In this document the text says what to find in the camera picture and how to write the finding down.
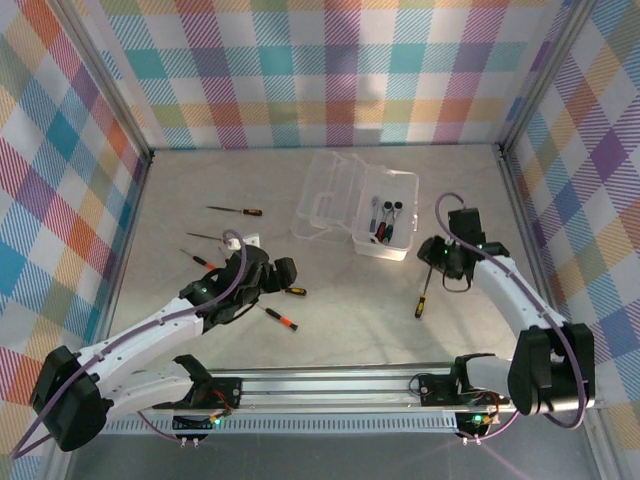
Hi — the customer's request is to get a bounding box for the precision screwdriver red black handle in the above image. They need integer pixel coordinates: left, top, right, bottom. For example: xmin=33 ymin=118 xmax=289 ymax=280
xmin=179 ymin=248 xmax=217 ymax=271
xmin=258 ymin=305 xmax=300 ymax=333

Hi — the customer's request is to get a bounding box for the clear plastic tool box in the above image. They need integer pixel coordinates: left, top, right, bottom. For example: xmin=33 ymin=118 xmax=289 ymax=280
xmin=291 ymin=149 xmax=420 ymax=263

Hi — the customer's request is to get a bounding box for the screwdriver orange black handle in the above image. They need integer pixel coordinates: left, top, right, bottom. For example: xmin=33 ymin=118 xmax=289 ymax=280
xmin=206 ymin=205 xmax=263 ymax=218

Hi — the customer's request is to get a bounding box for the silver wrench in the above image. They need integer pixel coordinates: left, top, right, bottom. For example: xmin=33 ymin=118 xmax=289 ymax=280
xmin=368 ymin=196 xmax=382 ymax=245

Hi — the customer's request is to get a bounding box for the black controller board green light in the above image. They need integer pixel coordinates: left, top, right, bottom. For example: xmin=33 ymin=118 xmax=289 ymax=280
xmin=172 ymin=413 xmax=224 ymax=448
xmin=455 ymin=412 xmax=503 ymax=445

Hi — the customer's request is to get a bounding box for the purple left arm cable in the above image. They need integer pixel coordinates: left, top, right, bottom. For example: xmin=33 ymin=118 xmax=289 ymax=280
xmin=8 ymin=228 xmax=250 ymax=460

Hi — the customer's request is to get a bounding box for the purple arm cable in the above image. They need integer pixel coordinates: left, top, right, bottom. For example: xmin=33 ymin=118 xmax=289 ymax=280
xmin=8 ymin=228 xmax=250 ymax=460
xmin=435 ymin=192 xmax=590 ymax=445

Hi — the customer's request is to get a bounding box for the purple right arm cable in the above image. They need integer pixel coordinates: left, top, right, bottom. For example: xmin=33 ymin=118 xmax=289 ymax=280
xmin=435 ymin=192 xmax=590 ymax=445

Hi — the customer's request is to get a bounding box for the aluminium table side rail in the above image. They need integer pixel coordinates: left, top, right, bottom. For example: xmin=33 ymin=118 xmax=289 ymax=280
xmin=89 ymin=152 xmax=155 ymax=375
xmin=497 ymin=147 xmax=574 ymax=371

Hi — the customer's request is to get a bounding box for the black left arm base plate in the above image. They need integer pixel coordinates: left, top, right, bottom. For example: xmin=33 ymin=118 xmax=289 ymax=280
xmin=189 ymin=375 xmax=244 ymax=411

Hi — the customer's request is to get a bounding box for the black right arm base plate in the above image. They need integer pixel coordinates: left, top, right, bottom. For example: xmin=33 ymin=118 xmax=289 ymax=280
xmin=418 ymin=373 xmax=511 ymax=407

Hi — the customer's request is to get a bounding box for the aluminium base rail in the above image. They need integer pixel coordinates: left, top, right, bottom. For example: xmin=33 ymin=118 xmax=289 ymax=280
xmin=149 ymin=363 xmax=609 ymax=416

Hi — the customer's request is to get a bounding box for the slotted grey cable duct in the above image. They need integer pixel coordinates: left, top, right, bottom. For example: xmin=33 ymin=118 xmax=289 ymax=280
xmin=102 ymin=417 xmax=459 ymax=435

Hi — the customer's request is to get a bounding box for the aluminium frame post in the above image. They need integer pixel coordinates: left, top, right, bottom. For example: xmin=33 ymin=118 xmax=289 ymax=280
xmin=497 ymin=0 xmax=600 ymax=156
xmin=49 ymin=0 xmax=155 ymax=164

